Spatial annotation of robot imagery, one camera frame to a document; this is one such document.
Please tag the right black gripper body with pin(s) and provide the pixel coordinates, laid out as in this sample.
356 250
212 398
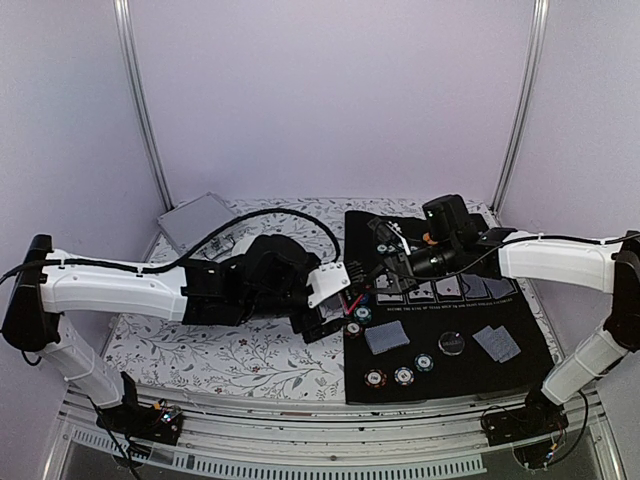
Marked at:
405 269

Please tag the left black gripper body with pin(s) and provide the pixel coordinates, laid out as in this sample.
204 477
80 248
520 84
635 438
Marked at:
307 327

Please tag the three of spades card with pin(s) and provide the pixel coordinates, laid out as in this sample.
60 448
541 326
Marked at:
386 298

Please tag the green 50 chip row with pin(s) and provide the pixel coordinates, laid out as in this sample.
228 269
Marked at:
383 249

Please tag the four of clubs card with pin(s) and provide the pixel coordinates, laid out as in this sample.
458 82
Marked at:
423 293

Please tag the triangular all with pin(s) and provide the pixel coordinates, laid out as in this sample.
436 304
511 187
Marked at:
350 303

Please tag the orange big blind button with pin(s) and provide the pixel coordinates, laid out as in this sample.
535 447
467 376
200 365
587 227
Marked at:
427 239

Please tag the red 100 chip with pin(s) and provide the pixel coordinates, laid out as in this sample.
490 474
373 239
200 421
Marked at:
375 379
353 330

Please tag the community card face down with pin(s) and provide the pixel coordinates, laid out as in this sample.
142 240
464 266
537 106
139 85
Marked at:
473 287
499 288

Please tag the clear round dealer button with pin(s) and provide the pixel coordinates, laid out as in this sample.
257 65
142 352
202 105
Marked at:
451 343

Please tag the blue 10 chip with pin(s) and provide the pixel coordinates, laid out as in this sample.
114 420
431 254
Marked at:
404 376

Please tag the dealt card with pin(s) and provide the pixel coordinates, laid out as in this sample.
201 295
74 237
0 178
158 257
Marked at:
500 349

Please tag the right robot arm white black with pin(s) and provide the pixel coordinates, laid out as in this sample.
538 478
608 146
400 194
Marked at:
453 245

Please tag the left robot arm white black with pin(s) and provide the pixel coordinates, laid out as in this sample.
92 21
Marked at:
272 276

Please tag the black poker mat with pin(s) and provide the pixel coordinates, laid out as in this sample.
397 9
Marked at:
473 372

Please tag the white bowl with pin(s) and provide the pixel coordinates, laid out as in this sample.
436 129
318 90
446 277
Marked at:
242 246

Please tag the grey box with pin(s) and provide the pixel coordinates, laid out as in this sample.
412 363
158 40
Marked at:
192 221

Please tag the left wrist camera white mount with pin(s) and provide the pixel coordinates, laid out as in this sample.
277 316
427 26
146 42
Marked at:
329 279

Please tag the front aluminium rail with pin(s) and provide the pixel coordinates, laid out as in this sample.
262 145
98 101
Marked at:
234 437

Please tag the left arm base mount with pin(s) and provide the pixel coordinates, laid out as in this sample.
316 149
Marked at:
160 423

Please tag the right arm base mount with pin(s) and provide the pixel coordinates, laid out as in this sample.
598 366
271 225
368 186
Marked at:
536 417

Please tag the right aluminium frame post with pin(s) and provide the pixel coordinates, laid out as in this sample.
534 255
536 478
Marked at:
533 56

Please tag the aluminium frame post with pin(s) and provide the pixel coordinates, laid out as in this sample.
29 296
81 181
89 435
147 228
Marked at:
533 56
131 63

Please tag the left aluminium frame post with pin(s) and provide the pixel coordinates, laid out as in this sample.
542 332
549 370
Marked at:
131 63

